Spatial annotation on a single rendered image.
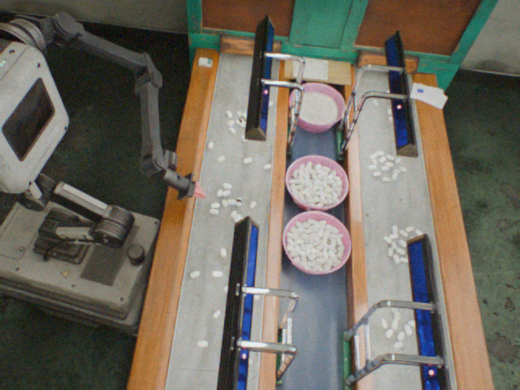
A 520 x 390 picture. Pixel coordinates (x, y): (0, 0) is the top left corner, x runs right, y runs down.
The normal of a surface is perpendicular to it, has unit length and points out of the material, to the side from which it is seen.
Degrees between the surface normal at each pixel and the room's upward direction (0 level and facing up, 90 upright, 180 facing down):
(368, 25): 90
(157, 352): 0
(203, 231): 0
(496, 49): 90
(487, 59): 90
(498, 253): 0
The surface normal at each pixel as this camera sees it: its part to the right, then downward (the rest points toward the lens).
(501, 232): 0.08, -0.52
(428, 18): -0.07, 0.85
